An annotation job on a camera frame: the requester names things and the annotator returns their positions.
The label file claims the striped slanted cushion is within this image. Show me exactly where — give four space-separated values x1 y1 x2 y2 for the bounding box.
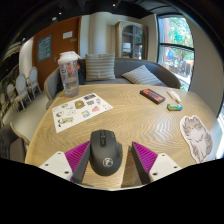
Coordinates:
121 64 164 87

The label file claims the blue wall poster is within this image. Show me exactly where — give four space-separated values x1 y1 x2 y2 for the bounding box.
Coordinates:
37 35 53 63

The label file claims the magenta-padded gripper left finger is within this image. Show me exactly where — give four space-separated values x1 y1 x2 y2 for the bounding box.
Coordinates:
39 140 92 184

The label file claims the cat-shaped mouse pad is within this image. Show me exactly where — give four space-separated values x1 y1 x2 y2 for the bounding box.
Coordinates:
179 114 214 164

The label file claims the black and red box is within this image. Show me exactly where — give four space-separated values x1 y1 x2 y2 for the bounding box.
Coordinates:
139 87 167 105

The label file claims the black computer mouse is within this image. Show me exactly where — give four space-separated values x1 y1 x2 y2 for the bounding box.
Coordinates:
89 129 124 177

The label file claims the glass-door wooden cabinet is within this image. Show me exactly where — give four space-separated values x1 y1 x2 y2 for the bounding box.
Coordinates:
114 19 149 61

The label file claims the white sticker sheet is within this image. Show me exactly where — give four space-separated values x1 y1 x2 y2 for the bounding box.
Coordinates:
51 92 114 134

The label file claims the grey upholstered chair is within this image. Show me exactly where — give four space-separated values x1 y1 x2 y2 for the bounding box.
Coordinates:
0 121 31 161

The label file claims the striped upright cushion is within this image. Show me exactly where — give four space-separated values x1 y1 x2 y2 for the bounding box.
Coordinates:
84 52 117 82

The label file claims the grey curved sofa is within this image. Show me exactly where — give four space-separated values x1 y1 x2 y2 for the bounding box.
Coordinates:
43 58 182 101

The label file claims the brown wooden door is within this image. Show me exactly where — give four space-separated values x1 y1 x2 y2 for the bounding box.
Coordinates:
32 15 83 91

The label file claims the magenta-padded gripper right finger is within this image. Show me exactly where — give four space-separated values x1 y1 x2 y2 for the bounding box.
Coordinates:
130 141 183 185

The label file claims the white paper sign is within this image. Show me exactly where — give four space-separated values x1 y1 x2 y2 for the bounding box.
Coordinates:
62 30 74 40

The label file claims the clear shaker bottle white lid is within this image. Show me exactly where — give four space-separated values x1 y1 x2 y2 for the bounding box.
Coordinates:
57 50 82 98

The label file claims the black-framed window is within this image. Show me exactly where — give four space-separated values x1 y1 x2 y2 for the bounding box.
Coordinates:
156 14 195 91

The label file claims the small green pack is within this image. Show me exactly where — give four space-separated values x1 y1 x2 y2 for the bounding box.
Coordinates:
166 103 184 112

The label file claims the white squeeze tube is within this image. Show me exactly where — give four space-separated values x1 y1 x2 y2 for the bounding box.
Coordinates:
166 88 183 104

